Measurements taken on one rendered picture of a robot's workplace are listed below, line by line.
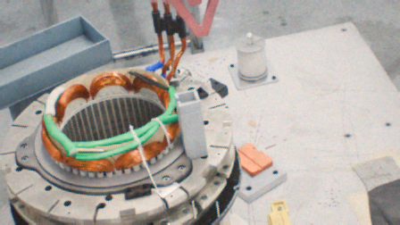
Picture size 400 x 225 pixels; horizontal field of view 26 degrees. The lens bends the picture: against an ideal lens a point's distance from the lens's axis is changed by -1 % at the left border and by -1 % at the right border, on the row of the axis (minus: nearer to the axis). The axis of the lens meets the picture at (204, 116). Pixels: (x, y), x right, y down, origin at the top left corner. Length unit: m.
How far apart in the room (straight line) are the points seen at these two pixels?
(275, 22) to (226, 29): 0.19
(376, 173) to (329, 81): 0.30
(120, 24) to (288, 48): 1.73
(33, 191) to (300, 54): 0.87
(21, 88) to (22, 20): 2.30
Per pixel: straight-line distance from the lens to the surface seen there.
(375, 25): 3.38
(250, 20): 3.44
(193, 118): 1.09
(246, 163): 1.55
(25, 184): 1.15
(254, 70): 1.76
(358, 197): 1.51
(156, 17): 1.18
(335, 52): 1.85
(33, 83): 1.42
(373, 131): 1.64
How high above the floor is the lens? 1.83
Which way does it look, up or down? 38 degrees down
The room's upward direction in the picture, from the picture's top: 8 degrees counter-clockwise
